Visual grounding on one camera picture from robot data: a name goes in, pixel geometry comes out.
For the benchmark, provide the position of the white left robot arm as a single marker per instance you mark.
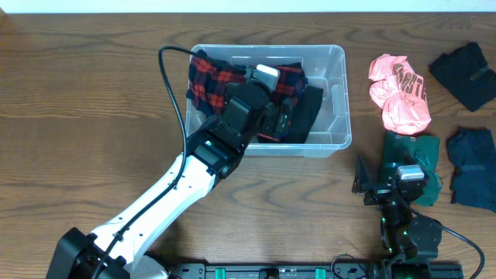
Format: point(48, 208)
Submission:
point(118, 248)

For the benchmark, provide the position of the black garment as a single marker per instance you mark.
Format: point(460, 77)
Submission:
point(305, 114)

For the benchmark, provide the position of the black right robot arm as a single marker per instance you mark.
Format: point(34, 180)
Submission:
point(411, 240)

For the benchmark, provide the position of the black folded cloth top right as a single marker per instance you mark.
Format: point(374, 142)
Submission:
point(466, 75)

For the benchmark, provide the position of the pink crumpled printed shirt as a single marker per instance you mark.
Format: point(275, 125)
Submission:
point(400, 93)

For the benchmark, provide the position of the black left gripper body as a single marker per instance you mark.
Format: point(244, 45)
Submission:
point(280, 117)

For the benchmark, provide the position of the dark green folded shirt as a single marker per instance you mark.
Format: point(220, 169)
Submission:
point(424, 151)

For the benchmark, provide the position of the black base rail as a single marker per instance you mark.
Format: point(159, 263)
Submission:
point(342, 269)

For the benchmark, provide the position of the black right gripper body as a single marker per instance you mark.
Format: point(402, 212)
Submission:
point(380, 193)

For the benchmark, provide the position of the clear plastic storage bin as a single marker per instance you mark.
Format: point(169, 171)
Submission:
point(325, 68)

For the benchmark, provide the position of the dark navy folded cloth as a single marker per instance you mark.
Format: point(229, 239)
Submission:
point(472, 153)

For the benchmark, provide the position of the red navy plaid shirt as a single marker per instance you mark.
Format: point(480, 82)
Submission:
point(208, 81)

